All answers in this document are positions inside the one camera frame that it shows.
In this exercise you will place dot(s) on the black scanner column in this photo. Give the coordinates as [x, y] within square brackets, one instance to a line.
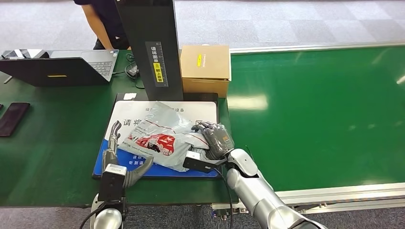
[148, 31]

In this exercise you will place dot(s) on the black smartphone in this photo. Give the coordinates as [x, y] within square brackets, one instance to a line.
[12, 118]

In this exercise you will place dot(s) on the green conveyor belt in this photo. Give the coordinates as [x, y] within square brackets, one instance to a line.
[316, 110]

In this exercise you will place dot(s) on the brown cardboard box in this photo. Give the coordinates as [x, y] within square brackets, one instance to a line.
[205, 63]

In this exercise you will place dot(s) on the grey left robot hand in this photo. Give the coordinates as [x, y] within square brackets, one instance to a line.
[134, 175]

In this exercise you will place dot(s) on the aluminium conveyor frame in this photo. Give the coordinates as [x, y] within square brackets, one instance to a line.
[364, 189]

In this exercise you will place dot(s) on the grey plastic mailer package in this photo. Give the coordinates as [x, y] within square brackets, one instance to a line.
[158, 132]

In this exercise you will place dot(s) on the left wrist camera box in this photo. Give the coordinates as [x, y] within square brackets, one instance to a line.
[110, 186]

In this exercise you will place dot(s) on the dark open laptop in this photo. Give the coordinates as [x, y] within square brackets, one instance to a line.
[47, 71]

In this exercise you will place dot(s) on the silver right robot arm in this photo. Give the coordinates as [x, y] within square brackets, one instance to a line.
[259, 196]

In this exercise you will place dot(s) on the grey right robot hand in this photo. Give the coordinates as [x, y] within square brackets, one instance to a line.
[218, 142]

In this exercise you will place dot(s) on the black scanner base with sign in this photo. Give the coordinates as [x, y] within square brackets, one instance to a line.
[126, 109]

